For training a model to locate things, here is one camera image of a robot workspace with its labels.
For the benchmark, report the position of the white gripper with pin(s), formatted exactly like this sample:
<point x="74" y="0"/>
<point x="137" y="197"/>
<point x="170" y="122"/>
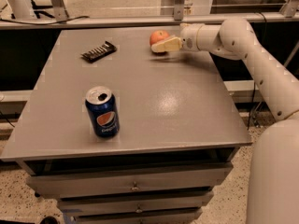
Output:
<point x="189" y="36"/>

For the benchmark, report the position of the red orange apple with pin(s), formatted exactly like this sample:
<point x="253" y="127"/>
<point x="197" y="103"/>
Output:
<point x="157" y="36"/>

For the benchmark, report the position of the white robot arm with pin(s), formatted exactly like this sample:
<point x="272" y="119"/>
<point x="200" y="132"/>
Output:
<point x="273" y="196"/>

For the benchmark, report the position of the blue pepsi can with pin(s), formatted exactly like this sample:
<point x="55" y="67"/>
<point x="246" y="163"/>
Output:
<point x="101" y="106"/>

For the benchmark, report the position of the black snack bar wrapper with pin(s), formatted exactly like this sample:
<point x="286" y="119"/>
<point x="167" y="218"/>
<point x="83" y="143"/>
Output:
<point x="98" y="53"/>

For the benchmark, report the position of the grey drawer cabinet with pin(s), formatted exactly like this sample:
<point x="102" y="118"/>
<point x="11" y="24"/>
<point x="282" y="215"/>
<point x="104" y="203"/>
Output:
<point x="173" y="110"/>

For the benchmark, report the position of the white pipe top left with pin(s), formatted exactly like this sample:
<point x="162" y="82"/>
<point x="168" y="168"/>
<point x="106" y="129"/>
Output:
<point x="22" y="9"/>

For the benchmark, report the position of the top grey drawer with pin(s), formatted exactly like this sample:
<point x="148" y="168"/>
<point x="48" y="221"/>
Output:
<point x="129" y="181"/>

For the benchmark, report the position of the grey drawer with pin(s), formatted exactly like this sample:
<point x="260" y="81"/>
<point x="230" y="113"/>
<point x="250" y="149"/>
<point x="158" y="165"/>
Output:
<point x="185" y="215"/>
<point x="136" y="203"/>
<point x="129" y="181"/>

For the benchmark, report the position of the middle grey drawer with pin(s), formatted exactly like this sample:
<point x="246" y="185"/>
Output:
<point x="136" y="203"/>

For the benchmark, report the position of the bottom grey drawer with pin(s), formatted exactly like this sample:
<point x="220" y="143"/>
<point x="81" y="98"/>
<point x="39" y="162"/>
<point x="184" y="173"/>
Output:
<point x="185" y="215"/>

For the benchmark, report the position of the metal bracket post centre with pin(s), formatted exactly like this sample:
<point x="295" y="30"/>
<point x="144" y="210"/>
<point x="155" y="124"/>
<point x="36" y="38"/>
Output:
<point x="179" y="10"/>

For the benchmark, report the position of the metal bracket post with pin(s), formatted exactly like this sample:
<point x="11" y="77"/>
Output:
<point x="59" y="9"/>
<point x="179" y="10"/>

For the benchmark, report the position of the grey metal rail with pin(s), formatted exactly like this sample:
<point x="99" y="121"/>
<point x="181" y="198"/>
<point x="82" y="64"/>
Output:
<point x="84" y="22"/>

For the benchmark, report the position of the metal bracket post left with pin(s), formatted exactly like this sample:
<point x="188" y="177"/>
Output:
<point x="59" y="9"/>

